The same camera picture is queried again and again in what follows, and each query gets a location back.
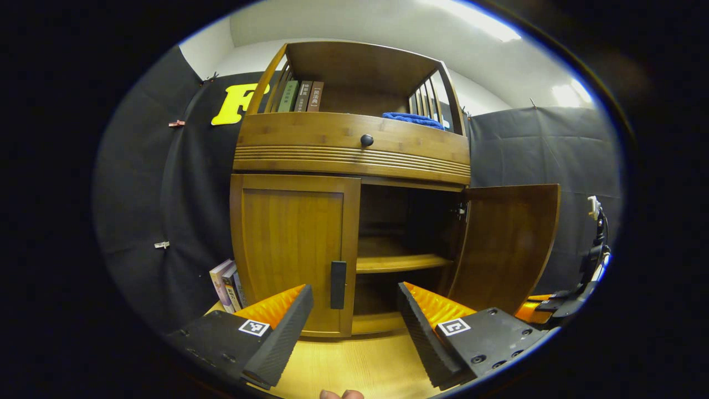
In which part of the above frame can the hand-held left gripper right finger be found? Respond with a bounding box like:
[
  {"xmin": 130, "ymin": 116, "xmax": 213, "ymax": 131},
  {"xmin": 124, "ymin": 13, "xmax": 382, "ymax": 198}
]
[{"xmin": 396, "ymin": 282, "xmax": 549, "ymax": 390}]

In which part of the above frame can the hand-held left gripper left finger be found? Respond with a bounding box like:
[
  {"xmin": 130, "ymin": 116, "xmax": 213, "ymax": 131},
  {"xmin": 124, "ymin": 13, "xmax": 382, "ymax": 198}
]
[{"xmin": 166, "ymin": 284, "xmax": 314, "ymax": 390}]

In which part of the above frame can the wooden cabinet door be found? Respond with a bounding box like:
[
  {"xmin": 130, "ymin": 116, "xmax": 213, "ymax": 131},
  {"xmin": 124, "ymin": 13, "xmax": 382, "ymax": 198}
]
[
  {"xmin": 230, "ymin": 174, "xmax": 362, "ymax": 337},
  {"xmin": 448, "ymin": 184, "xmax": 561, "ymax": 316}
]

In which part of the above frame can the wooden double-door shoe cabinet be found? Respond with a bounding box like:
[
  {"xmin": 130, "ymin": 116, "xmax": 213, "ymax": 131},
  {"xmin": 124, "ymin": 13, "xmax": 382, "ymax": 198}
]
[{"xmin": 229, "ymin": 40, "xmax": 472, "ymax": 339}]

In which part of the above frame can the wooden cabinet drawer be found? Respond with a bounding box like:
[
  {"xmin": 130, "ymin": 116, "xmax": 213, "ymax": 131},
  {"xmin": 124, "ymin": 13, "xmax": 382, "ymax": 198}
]
[{"xmin": 233, "ymin": 112, "xmax": 471, "ymax": 186}]

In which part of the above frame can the blue book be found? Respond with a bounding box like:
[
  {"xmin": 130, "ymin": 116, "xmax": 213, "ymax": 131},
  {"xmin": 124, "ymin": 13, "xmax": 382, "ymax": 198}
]
[{"xmin": 233, "ymin": 270, "xmax": 248, "ymax": 309}]

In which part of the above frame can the dark grey book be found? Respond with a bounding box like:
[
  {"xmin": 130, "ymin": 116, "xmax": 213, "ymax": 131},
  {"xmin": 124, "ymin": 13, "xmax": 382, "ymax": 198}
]
[{"xmin": 223, "ymin": 265, "xmax": 242, "ymax": 312}]

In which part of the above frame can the wooden inner shelf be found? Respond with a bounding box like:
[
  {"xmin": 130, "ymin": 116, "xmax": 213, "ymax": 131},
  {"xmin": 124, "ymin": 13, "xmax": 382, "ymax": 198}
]
[{"xmin": 356, "ymin": 236, "xmax": 454, "ymax": 274}]

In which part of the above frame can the small square ceiling light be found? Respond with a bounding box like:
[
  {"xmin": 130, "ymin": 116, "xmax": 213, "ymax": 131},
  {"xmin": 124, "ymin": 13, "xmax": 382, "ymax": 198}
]
[{"xmin": 551, "ymin": 79, "xmax": 593, "ymax": 109}]

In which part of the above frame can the black backdrop cloth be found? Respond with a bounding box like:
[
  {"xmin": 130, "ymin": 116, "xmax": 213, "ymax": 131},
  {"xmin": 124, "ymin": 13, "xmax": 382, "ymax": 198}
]
[{"xmin": 93, "ymin": 45, "xmax": 624, "ymax": 333}]

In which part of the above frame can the blue towel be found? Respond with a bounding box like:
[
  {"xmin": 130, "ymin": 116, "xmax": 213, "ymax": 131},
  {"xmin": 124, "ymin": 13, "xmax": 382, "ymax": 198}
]
[{"xmin": 382, "ymin": 112, "xmax": 445, "ymax": 131}]

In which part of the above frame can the green book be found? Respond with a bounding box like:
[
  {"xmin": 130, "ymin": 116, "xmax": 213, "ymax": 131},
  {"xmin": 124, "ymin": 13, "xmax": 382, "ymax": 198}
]
[{"xmin": 277, "ymin": 80, "xmax": 300, "ymax": 113}]

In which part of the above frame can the dark brown book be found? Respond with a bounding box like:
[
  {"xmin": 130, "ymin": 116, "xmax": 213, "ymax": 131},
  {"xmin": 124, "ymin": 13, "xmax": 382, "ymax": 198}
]
[{"xmin": 294, "ymin": 81, "xmax": 314, "ymax": 113}]

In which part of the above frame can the reddish brown book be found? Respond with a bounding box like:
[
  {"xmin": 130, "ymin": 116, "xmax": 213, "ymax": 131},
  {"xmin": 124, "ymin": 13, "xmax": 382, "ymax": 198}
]
[{"xmin": 306, "ymin": 81, "xmax": 325, "ymax": 112}]

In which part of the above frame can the black left door handle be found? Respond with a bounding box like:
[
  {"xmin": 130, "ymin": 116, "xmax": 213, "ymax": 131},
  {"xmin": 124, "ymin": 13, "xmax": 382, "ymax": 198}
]
[{"xmin": 331, "ymin": 260, "xmax": 347, "ymax": 310}]

